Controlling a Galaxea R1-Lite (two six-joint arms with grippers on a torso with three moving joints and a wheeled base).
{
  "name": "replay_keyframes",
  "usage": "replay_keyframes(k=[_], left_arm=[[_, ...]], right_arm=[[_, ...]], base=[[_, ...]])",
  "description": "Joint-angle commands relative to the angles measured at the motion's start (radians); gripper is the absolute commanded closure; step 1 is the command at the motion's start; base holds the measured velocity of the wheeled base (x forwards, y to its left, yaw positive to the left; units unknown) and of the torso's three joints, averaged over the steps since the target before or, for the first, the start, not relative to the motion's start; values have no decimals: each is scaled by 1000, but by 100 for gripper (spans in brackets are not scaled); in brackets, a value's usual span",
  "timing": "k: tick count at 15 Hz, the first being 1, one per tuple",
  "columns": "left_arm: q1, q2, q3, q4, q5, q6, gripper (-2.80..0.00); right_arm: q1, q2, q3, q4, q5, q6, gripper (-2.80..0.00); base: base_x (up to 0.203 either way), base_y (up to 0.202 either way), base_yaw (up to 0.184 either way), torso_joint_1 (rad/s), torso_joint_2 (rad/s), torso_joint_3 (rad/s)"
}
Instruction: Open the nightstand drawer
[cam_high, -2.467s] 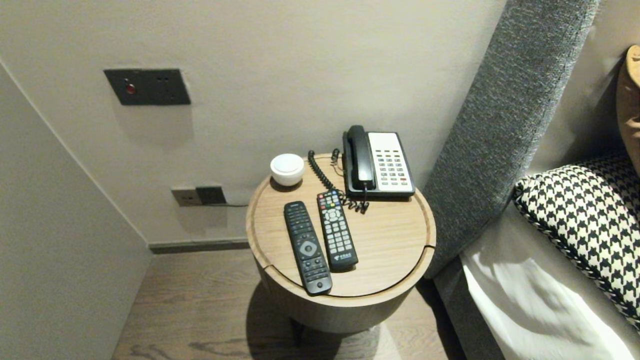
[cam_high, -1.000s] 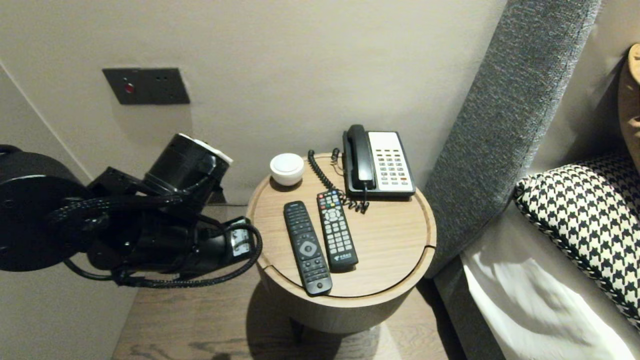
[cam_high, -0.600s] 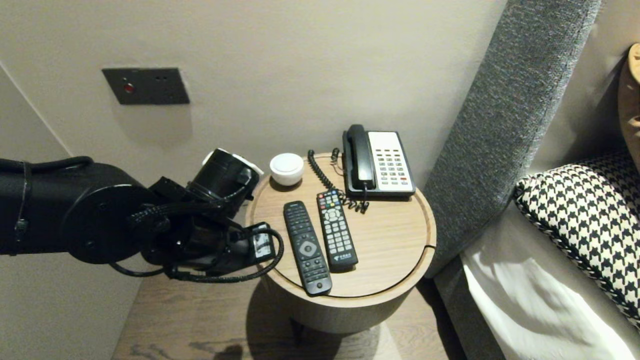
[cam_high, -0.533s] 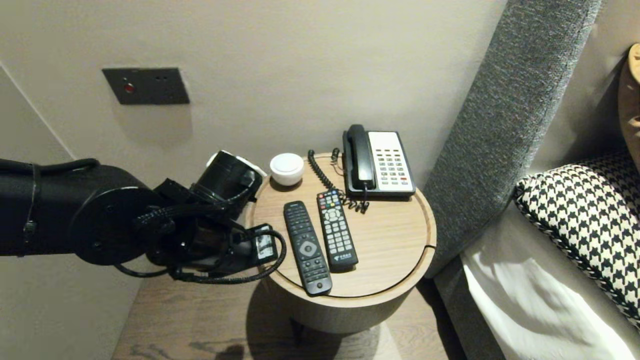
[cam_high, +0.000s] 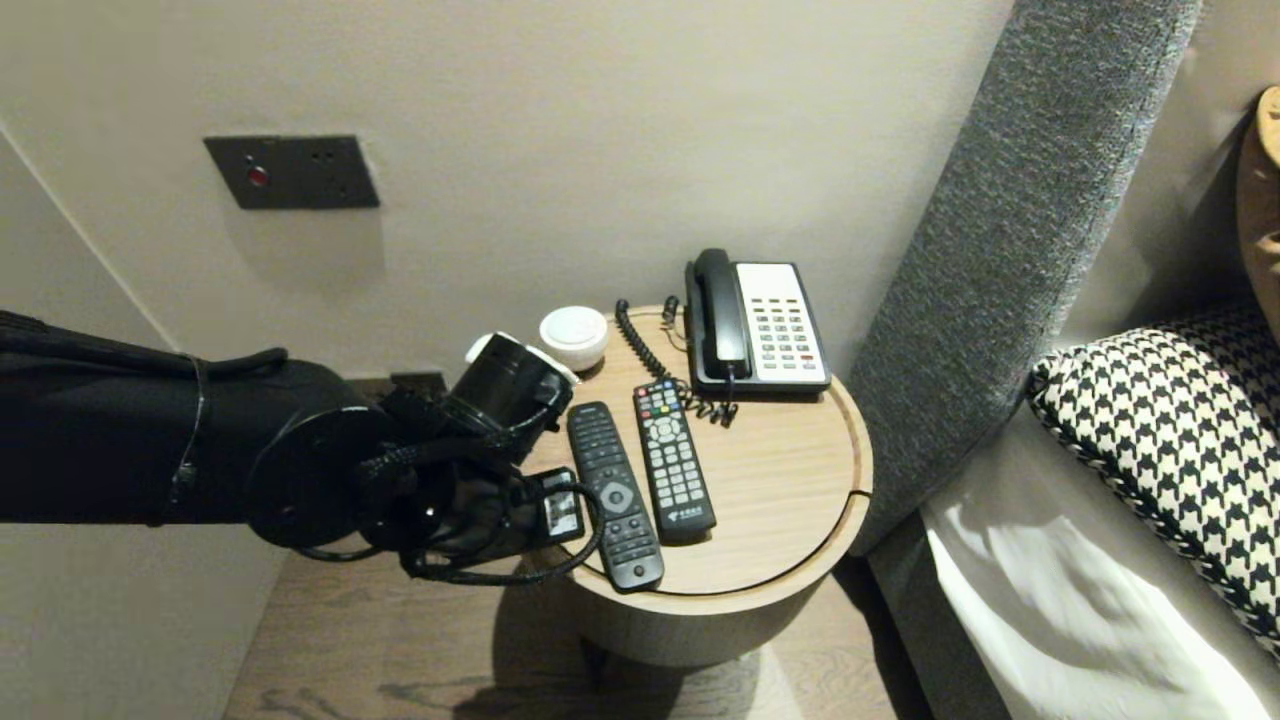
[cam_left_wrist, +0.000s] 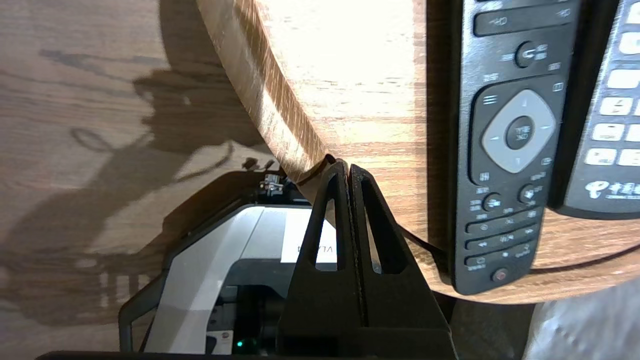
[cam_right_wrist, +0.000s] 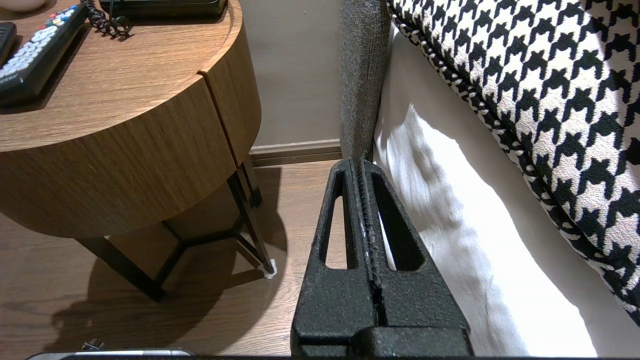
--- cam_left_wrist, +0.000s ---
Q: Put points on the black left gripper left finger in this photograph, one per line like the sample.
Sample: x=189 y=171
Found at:
x=320 y=305

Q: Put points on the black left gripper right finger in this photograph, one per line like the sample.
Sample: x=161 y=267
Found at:
x=400 y=310

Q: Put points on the black remote grey navigation pad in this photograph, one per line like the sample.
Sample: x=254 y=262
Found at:
x=505 y=200

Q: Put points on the grey white robot base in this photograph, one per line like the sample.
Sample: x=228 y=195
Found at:
x=200 y=260

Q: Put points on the round wooden nightstand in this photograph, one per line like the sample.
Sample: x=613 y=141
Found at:
x=360 y=100

